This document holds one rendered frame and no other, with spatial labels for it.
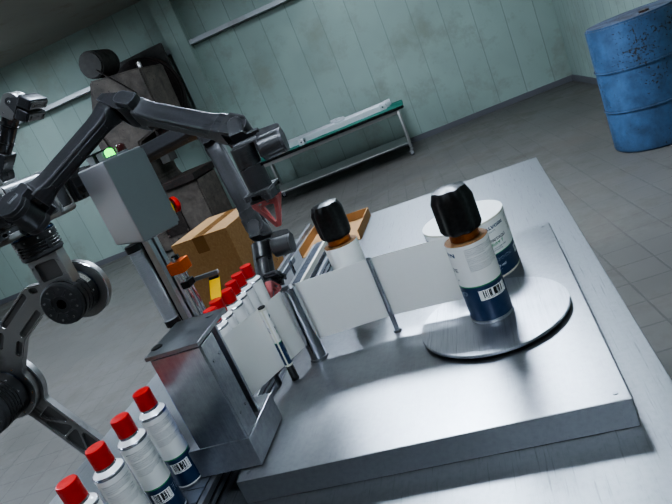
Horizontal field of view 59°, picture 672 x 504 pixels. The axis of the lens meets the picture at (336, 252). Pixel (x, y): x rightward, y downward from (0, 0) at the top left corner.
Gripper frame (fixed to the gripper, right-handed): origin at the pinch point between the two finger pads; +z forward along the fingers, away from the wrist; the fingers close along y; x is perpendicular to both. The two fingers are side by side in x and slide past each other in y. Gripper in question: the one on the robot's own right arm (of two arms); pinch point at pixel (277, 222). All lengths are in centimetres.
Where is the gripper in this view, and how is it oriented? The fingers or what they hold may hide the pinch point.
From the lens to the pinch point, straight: 140.3
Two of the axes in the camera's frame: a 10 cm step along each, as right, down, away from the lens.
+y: 1.5, -3.6, 9.2
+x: -9.1, 3.2, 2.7
